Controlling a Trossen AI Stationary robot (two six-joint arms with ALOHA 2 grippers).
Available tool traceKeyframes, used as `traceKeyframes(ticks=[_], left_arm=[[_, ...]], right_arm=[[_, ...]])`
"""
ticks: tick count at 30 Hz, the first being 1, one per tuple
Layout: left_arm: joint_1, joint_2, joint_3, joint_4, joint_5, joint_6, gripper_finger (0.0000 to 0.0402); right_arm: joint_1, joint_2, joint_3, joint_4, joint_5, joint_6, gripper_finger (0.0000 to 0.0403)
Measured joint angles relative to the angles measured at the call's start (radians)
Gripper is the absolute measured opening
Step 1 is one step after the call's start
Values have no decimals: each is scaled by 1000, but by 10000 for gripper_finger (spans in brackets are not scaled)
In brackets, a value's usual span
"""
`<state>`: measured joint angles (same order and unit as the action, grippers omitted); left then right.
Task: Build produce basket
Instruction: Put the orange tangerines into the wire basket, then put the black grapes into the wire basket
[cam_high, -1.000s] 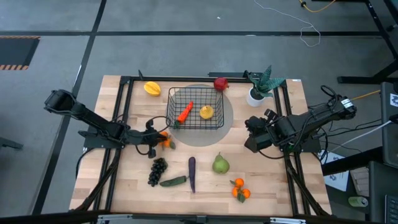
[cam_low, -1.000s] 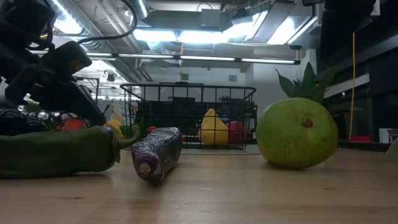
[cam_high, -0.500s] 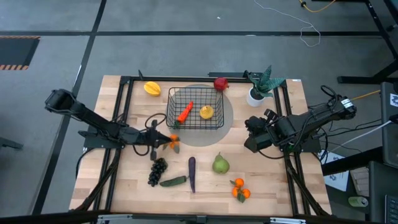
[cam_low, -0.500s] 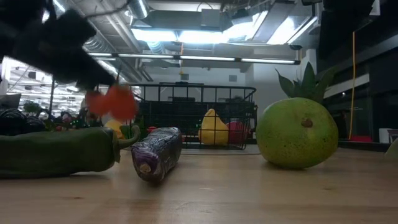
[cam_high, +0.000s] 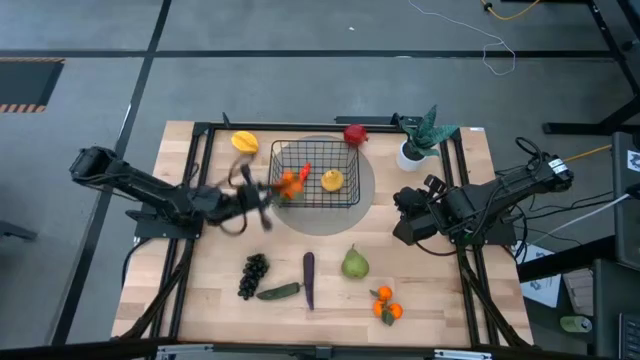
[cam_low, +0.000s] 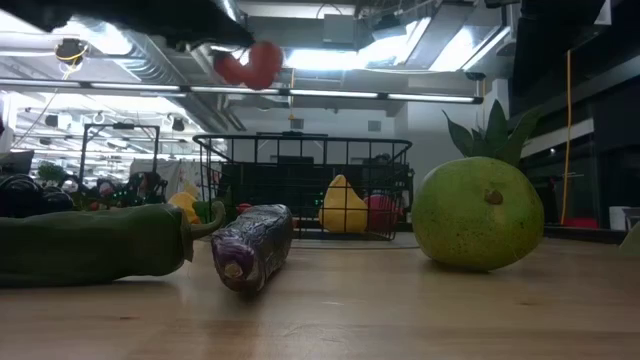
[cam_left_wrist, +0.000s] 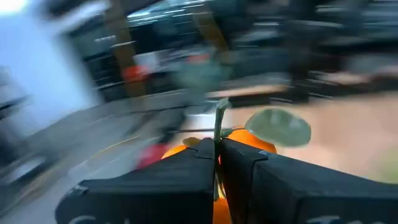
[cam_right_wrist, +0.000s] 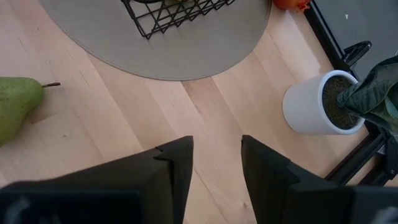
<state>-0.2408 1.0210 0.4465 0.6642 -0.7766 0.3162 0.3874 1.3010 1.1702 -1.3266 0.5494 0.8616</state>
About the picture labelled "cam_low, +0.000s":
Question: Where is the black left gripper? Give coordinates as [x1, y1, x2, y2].
[119, 0, 256, 51]

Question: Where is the red pepper with green leaves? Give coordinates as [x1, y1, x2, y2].
[213, 39, 285, 92]

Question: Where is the purple eggplant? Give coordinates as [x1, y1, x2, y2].
[210, 203, 295, 294]

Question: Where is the long green pepper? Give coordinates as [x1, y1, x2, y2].
[0, 201, 227, 290]

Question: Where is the green pear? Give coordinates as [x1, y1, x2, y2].
[411, 155, 546, 274]

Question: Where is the long linear ceiling light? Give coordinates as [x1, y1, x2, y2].
[0, 77, 485, 105]

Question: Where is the black ceiling device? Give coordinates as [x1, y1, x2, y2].
[53, 37, 90, 65]

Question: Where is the yellow star fruit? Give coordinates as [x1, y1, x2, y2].
[167, 191, 202, 225]

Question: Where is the small green background plant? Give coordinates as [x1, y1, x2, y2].
[37, 162, 69, 184]

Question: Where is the red apple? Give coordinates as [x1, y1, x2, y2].
[363, 193, 404, 235]

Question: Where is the snake plant in white pot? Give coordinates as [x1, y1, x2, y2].
[442, 98, 544, 169]

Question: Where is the red box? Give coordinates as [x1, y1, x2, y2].
[562, 216, 600, 230]

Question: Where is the black shelving unit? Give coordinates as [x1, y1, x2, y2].
[509, 0, 640, 241]

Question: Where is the white bin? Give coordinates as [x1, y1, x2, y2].
[608, 204, 640, 232]

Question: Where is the black wire basket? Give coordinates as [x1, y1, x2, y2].
[192, 132, 416, 242]

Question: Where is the black metal rack frame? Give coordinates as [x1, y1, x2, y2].
[78, 122, 162, 176]

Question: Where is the black aluminium table frame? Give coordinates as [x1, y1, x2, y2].
[542, 224, 629, 246]

